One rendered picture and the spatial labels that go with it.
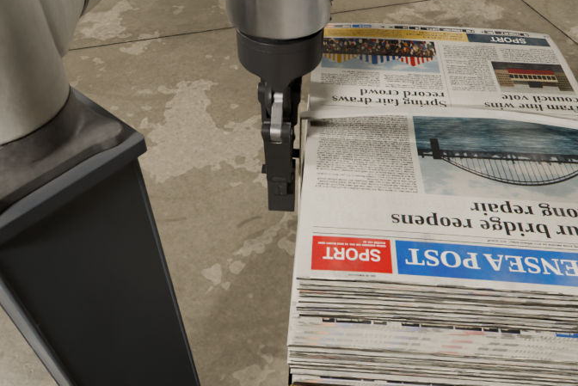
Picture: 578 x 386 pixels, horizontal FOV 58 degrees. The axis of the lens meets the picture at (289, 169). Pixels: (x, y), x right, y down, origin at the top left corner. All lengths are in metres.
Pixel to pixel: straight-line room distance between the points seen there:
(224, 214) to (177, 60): 1.00
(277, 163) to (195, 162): 1.54
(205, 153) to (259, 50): 1.64
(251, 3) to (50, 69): 0.22
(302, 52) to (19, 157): 0.29
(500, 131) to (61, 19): 0.43
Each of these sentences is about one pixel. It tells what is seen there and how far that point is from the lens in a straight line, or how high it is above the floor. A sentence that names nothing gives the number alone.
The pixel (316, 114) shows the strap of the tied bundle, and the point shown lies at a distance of 0.51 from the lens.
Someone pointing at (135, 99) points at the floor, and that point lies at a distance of 2.40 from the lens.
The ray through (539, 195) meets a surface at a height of 1.06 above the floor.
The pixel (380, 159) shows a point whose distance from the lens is 0.48.
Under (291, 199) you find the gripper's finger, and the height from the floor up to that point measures 0.94.
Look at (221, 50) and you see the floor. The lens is 2.65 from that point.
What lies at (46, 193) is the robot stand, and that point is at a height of 1.00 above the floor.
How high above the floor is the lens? 1.38
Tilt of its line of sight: 45 degrees down
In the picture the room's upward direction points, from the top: straight up
